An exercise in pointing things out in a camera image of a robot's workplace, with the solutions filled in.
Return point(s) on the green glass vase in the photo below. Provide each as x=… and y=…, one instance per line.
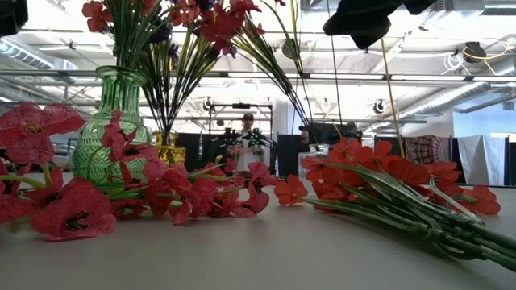
x=117, y=100

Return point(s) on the person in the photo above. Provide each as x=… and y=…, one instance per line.
x=246, y=149

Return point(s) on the clear glass vase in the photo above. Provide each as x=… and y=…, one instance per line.
x=318, y=150

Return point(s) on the yellow glass vase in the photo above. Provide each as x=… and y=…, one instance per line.
x=171, y=155

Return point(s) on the patterned hanging tapestry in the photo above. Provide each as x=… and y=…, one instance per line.
x=427, y=149

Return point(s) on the white hanging sheet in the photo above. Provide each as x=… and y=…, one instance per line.
x=481, y=161

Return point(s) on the red artificial flower stem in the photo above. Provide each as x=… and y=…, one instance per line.
x=403, y=209
x=96, y=16
x=342, y=152

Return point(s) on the pink artificial flower stem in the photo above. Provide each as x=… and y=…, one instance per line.
x=219, y=24
x=72, y=209

